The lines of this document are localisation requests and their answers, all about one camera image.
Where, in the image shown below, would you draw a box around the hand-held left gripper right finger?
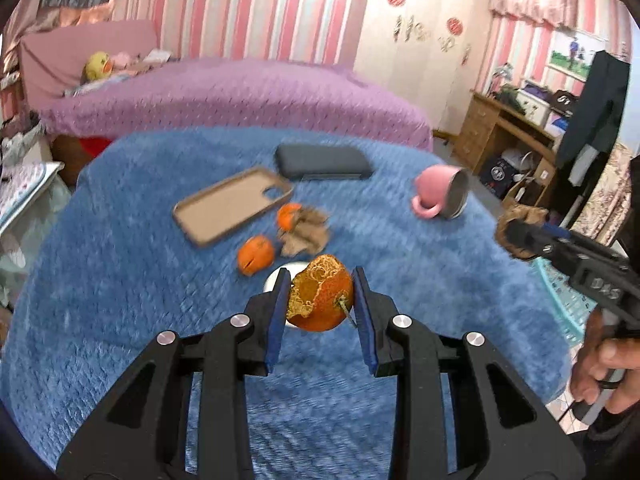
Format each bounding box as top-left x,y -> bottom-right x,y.
350,266 -> 587,480

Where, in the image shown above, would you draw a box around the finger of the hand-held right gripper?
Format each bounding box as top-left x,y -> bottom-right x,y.
506,220 -> 556,261
542,222 -> 573,242

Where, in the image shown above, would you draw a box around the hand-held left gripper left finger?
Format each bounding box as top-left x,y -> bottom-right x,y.
56,267 -> 292,480

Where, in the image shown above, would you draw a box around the teal plastic basket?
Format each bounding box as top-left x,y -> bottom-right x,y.
530,257 -> 601,346

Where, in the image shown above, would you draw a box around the large orange peel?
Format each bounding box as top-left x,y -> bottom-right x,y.
285,255 -> 355,332

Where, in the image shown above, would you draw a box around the partly peeled tangerine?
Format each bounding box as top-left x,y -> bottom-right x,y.
237,235 -> 276,277

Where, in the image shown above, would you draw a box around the small whole tangerine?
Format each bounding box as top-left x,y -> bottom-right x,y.
276,203 -> 305,231

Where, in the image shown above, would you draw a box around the person's right hand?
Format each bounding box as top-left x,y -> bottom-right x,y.
570,305 -> 640,413

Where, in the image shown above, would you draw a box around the cardboard box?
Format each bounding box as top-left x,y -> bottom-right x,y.
502,175 -> 546,208

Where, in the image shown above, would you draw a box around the floral curtain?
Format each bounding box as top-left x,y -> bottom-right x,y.
570,142 -> 640,251

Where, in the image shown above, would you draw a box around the dark shopping bag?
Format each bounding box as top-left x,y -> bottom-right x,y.
479,156 -> 511,196

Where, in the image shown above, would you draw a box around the white fan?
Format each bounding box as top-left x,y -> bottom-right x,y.
500,147 -> 536,181

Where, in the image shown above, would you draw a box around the pink cup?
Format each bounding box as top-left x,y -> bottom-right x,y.
411,164 -> 471,221

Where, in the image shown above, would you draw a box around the wooden desk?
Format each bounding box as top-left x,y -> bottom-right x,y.
452,91 -> 566,208

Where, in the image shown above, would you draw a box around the tan phone case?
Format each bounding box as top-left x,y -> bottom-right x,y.
173,167 -> 294,248

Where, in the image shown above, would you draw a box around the white storage box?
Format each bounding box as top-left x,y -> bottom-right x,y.
517,87 -> 551,123

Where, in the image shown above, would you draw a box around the black bag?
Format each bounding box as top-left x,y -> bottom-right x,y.
550,91 -> 583,118

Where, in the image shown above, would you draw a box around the dark cloth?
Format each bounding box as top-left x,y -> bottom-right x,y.
495,85 -> 526,111

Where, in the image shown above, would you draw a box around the black hanging coat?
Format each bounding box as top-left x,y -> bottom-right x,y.
555,50 -> 632,221

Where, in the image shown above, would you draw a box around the blue quilted blanket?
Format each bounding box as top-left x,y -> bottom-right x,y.
0,127 -> 583,473

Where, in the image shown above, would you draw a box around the desk lamp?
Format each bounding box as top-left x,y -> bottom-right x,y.
490,62 -> 516,96

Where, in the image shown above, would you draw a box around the black phone wallet case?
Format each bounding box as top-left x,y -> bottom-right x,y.
275,144 -> 375,181

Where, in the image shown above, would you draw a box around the framed couple picture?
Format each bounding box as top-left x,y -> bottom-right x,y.
547,30 -> 608,83

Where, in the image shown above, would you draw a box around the cream wardrobe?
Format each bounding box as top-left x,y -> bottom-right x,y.
352,0 -> 493,136

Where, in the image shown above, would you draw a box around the purple dotted bed cover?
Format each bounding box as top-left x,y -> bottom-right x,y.
39,56 -> 433,152

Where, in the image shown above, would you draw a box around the red cloth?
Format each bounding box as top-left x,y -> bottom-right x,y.
80,137 -> 113,158

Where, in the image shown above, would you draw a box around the polka dot cushion stool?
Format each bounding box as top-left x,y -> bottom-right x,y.
0,160 -> 66,226

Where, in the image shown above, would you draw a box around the light blue cloth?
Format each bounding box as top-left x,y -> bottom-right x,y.
64,72 -> 131,96

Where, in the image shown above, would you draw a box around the cluttered nightstand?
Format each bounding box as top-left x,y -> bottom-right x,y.
0,120 -> 48,171

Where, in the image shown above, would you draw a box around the yellow duck plush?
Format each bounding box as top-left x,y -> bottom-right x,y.
82,51 -> 113,82

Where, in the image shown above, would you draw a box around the pink covered headboard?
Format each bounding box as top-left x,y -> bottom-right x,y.
19,20 -> 160,111

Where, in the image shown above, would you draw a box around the pink window curtain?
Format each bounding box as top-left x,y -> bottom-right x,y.
0,0 -> 131,76

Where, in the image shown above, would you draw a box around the wooden bed frame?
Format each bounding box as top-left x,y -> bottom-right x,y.
50,135 -> 116,186

